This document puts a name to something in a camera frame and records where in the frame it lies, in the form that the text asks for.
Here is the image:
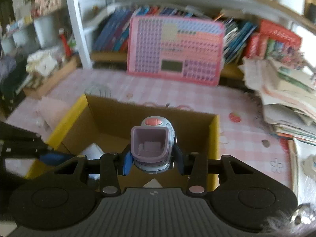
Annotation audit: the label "floral tissue pack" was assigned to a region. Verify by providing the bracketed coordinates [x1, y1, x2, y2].
[26, 49, 67, 76]

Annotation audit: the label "pink learning tablet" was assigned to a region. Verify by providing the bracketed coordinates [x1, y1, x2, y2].
[126, 15, 226, 87]

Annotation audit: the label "white bookshelf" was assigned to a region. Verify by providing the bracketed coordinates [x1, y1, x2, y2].
[64, 0, 316, 70]

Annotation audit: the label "row of colourful books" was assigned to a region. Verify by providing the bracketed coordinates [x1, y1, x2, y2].
[92, 5, 257, 65]

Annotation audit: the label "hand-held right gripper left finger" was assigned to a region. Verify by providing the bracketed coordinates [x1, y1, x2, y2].
[37, 144, 133, 197]

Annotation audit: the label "thick red book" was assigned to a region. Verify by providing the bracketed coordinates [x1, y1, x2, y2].
[259, 20, 303, 45]

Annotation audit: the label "white bent booklet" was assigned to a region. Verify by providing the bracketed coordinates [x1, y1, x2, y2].
[84, 7, 116, 26]

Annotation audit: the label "stack of papers and books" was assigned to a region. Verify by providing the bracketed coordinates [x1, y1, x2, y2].
[238, 57, 316, 146]

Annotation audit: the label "wooden chess box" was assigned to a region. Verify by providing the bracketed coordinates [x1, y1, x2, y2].
[23, 57, 79, 99]

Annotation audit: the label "yellow cardboard box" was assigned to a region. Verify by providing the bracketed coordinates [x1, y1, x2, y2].
[25, 94, 220, 193]

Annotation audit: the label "pile of dark clothes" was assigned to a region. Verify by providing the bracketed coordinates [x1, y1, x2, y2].
[0, 54, 27, 104]

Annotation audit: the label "grey purple toy truck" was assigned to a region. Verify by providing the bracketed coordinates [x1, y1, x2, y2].
[130, 117, 178, 174]

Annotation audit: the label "white notebooks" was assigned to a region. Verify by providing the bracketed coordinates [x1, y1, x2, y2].
[294, 138, 316, 203]

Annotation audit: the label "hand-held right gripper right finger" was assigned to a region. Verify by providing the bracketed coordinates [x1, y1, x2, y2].
[174, 144, 269, 197]

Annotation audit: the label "pale fluffy cloth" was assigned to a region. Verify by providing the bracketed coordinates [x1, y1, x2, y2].
[262, 202, 316, 237]

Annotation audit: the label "white charger plug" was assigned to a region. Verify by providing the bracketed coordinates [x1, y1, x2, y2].
[80, 143, 104, 160]

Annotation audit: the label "pink checked tablecloth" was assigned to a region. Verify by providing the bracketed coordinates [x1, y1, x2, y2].
[5, 68, 297, 203]

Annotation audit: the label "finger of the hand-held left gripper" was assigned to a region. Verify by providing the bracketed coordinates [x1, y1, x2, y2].
[0, 121, 74, 165]

